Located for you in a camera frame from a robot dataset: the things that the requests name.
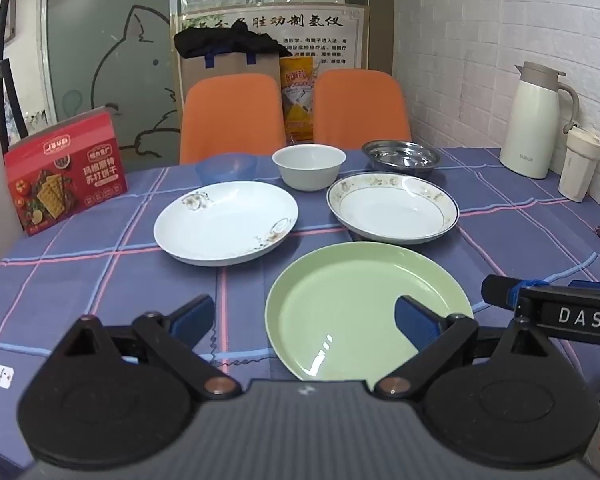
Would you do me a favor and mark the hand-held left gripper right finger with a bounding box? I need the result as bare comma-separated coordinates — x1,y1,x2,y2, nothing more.
374,296,561,402

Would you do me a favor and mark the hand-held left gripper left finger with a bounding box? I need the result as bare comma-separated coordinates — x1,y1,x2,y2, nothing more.
55,295,244,402

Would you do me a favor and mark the green plate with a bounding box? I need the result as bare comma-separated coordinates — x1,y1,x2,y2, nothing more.
265,241,475,382

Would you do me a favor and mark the white floral plate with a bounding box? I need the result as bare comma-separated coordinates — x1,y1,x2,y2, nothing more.
153,180,300,267

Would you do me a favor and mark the gold-rimmed floral plate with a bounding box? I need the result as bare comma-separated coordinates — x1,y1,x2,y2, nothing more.
326,171,460,246

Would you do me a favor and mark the blue plastic bowl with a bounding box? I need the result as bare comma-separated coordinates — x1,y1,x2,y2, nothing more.
195,153,258,187

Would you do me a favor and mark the stainless steel bowl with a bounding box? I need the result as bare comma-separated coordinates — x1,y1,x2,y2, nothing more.
361,140,442,177

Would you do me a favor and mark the white ceramic bowl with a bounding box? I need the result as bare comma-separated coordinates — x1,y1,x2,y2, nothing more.
272,144,346,192

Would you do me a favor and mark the blue checked tablecloth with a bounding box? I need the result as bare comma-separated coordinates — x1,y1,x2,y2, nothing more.
0,147,600,480

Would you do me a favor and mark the white tumbler cup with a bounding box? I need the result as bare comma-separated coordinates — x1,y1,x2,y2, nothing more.
558,127,600,203

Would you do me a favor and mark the white thermos jug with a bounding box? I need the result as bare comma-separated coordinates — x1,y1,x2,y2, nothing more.
499,61,580,180

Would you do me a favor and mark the red cracker box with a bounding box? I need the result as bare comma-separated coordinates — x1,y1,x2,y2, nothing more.
4,106,129,237

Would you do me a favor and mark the orange chair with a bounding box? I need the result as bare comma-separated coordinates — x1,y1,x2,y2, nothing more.
312,69,412,151
179,73,287,165

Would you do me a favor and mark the yellow plastic bag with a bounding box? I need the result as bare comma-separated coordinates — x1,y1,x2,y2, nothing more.
279,55,315,145

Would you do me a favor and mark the cardboard box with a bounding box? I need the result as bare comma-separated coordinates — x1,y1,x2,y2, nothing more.
180,50,283,111

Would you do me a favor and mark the black cloth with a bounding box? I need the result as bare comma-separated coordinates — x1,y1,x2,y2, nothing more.
174,24,293,60

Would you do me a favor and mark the frosted glass panel cat drawing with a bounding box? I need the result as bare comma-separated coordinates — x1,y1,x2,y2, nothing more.
42,0,181,158

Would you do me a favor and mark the framed text poster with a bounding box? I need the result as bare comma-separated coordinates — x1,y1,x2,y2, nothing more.
172,4,371,72

